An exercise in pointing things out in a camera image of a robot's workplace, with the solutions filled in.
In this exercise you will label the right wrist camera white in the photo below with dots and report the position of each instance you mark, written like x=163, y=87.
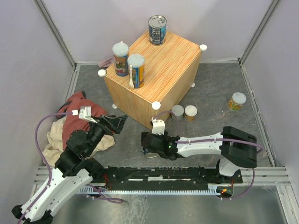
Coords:
x=158, y=126

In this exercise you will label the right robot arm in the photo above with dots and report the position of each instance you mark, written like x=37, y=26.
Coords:
x=237, y=148

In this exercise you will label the green orange fruit cup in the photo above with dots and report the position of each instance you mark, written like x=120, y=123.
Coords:
x=237, y=100

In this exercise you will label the tall yellow drink can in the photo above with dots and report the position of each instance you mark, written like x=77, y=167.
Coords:
x=138, y=63

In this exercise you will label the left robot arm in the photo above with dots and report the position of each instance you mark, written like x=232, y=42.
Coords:
x=73, y=170

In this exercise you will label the beige cloth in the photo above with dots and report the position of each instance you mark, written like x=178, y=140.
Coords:
x=54, y=148

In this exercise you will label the white plastic spoon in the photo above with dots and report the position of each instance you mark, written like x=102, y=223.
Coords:
x=131, y=84

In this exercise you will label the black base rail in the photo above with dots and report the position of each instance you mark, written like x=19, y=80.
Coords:
x=158, y=178

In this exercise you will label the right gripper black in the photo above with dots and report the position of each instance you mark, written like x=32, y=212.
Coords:
x=165, y=136

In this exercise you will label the pink cloth behind counter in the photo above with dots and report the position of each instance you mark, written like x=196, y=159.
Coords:
x=106, y=62

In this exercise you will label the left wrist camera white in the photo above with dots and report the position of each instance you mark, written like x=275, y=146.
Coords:
x=85, y=113

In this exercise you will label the clear lid small cup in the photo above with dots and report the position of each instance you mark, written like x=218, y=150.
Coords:
x=178, y=112

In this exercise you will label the orange cup white lid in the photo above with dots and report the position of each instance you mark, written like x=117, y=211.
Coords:
x=190, y=112

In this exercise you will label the white cable duct strip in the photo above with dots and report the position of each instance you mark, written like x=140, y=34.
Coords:
x=212, y=190

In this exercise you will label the blue Progresso soup can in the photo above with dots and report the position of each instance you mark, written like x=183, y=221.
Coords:
x=157, y=29

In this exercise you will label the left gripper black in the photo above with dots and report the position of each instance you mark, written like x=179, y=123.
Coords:
x=117, y=123

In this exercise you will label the wooden cube counter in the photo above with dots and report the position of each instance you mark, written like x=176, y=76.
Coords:
x=170, y=70

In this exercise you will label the tall can cartoon label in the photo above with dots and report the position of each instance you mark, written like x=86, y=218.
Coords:
x=120, y=53

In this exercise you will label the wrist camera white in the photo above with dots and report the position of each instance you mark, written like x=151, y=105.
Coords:
x=158, y=126
x=85, y=113

